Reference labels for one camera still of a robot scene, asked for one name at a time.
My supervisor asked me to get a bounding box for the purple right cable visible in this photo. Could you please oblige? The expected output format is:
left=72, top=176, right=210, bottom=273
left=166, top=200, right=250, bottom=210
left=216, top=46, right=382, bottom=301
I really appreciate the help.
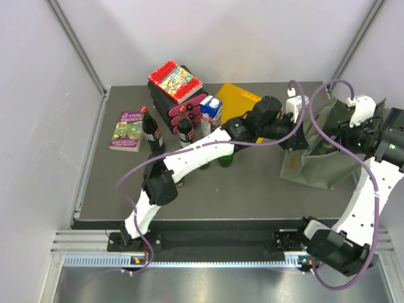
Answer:
left=308, top=78, right=381, bottom=290

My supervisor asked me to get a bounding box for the slotted cable duct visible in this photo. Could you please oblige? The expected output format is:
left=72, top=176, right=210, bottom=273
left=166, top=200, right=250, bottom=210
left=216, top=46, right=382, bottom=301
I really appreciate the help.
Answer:
left=62, top=254, right=313, bottom=268

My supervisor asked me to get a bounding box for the green canvas bag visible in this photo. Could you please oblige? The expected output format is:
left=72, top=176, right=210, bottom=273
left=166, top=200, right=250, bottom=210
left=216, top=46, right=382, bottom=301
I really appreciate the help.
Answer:
left=280, top=97, right=360, bottom=190

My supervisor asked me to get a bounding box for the aluminium front rail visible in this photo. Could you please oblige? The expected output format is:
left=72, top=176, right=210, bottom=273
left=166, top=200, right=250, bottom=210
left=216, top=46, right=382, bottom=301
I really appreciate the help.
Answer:
left=50, top=230, right=109, bottom=254

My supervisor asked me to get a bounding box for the aluminium frame post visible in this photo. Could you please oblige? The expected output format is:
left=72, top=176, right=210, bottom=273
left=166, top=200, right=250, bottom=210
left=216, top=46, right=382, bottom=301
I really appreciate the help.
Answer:
left=45, top=0, right=107, bottom=97
left=331, top=0, right=387, bottom=79

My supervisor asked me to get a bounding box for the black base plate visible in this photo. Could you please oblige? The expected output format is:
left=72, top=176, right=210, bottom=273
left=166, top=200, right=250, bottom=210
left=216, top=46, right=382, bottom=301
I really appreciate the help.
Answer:
left=107, top=218, right=305, bottom=263

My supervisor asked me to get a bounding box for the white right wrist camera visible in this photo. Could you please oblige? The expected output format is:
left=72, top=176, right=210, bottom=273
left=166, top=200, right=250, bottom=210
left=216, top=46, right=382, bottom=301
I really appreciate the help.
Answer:
left=345, top=95, right=376, bottom=128

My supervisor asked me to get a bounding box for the aluminium frame post right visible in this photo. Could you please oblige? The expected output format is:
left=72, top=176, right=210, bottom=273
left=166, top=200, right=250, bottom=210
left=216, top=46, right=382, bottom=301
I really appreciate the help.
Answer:
left=331, top=0, right=387, bottom=79

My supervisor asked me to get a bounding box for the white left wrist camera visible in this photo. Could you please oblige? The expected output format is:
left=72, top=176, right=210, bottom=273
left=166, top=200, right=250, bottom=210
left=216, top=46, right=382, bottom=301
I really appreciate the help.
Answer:
left=284, top=88, right=310, bottom=124

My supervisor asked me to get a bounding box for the grape juice carton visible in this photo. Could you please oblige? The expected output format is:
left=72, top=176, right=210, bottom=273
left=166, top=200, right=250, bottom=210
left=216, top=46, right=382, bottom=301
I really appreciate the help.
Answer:
left=199, top=95, right=223, bottom=138

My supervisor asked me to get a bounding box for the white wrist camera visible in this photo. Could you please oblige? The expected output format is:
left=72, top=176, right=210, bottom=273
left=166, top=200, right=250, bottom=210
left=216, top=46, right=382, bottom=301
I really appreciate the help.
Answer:
left=345, top=95, right=376, bottom=128
left=284, top=88, right=310, bottom=124

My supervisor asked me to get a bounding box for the black pink drawer unit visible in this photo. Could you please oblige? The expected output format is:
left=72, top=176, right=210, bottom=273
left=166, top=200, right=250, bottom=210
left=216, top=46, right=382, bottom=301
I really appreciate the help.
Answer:
left=148, top=65, right=208, bottom=133

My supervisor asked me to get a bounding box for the purple treehouse book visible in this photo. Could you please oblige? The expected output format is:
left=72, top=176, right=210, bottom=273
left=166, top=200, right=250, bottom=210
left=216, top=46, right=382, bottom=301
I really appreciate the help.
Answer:
left=109, top=111, right=143, bottom=152

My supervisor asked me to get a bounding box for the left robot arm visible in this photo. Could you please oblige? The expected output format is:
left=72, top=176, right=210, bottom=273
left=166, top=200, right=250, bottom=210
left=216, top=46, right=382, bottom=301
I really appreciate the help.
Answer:
left=121, top=95, right=309, bottom=251

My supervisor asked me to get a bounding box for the green perrier bottle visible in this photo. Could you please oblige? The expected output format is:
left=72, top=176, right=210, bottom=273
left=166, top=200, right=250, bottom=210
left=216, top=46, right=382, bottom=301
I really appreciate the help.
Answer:
left=199, top=163, right=210, bottom=170
left=175, top=178, right=184, bottom=187
left=218, top=154, right=234, bottom=167

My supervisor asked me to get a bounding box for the yellow plastic folder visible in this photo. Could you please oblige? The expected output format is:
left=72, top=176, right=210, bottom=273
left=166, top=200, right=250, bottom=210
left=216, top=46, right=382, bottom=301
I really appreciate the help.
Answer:
left=215, top=83, right=262, bottom=126

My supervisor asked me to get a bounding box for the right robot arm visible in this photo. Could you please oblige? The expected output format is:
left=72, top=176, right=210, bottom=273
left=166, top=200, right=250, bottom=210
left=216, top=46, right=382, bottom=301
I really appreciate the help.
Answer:
left=294, top=108, right=403, bottom=276

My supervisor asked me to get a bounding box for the aluminium frame post left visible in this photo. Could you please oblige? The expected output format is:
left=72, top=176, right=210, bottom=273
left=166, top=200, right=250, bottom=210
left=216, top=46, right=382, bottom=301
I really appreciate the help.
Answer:
left=45, top=0, right=107, bottom=97

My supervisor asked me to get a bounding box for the cola bottle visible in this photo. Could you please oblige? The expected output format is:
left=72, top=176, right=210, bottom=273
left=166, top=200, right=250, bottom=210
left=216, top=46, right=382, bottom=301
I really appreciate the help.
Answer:
left=140, top=106, right=165, bottom=154
left=177, top=106, right=194, bottom=148

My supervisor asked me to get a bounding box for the red treehouse book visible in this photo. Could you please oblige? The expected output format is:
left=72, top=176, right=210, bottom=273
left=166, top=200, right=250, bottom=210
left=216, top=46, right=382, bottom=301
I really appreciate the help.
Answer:
left=148, top=60, right=203, bottom=104

